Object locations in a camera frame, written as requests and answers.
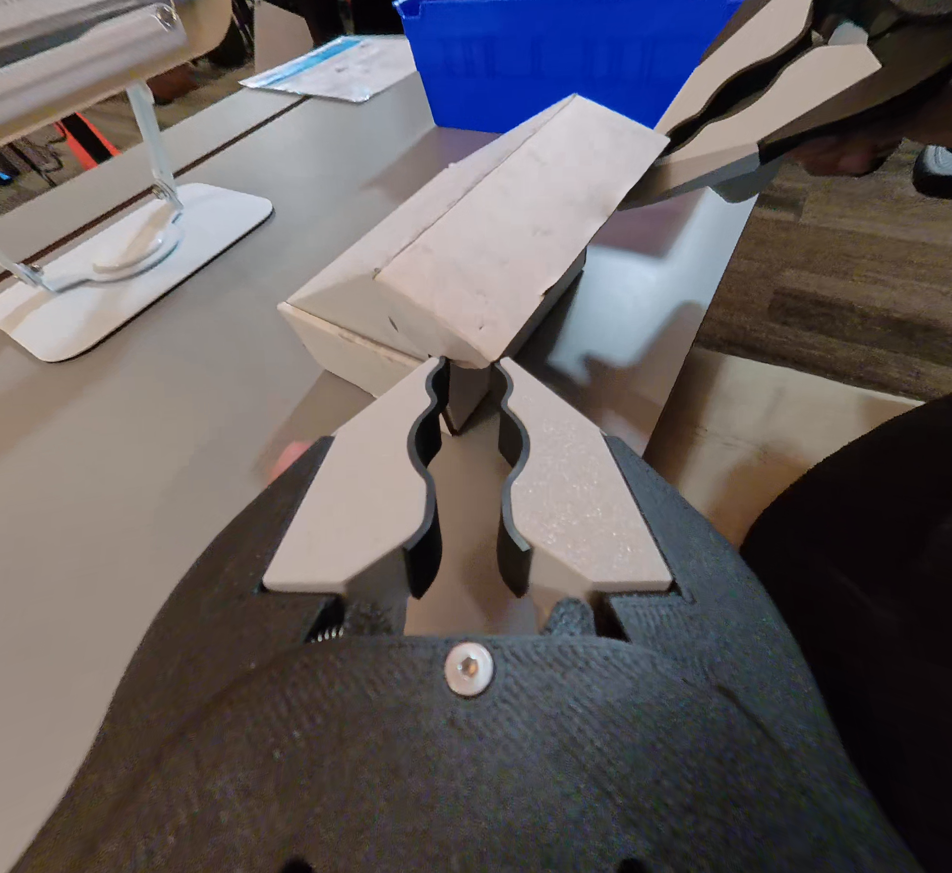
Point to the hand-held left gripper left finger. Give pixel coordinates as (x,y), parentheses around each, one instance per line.
(349,516)

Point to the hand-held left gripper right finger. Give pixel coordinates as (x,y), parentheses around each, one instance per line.
(587,516)

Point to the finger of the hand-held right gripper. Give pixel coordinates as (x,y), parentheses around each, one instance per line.
(781,99)
(751,40)

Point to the white cardboard mailer box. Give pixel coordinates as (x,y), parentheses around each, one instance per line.
(506,233)

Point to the grey desk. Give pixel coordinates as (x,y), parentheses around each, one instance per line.
(149,442)

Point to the person's left hand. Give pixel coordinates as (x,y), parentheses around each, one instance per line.
(290,456)

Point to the black office chair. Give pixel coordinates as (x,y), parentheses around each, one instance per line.
(935,172)

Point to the person's black sweater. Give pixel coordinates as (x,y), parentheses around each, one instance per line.
(855,590)

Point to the white stand with wooden board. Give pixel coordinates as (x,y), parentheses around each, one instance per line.
(111,293)

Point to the white printed leaflet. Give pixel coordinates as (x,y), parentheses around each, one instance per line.
(335,66)

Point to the grey board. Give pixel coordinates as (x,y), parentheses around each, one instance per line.
(279,40)

